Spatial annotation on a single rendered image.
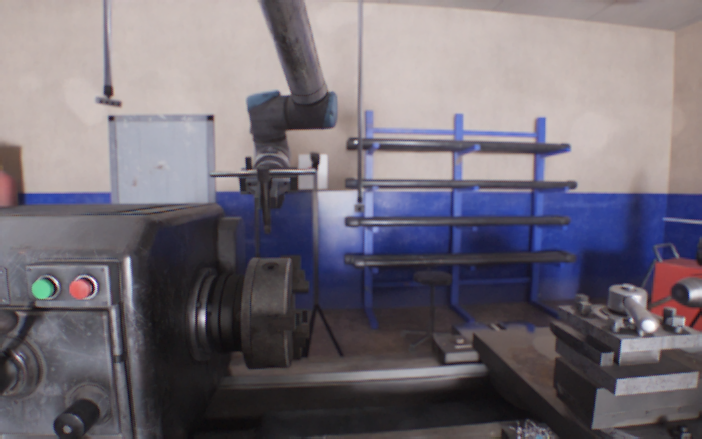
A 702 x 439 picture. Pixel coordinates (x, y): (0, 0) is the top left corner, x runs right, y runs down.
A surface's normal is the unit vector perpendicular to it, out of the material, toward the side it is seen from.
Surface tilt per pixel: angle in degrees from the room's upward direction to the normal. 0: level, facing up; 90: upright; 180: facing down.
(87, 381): 90
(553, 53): 90
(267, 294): 54
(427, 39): 90
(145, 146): 90
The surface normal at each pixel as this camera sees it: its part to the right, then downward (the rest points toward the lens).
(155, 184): 0.09, 0.09
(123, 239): 0.07, -0.64
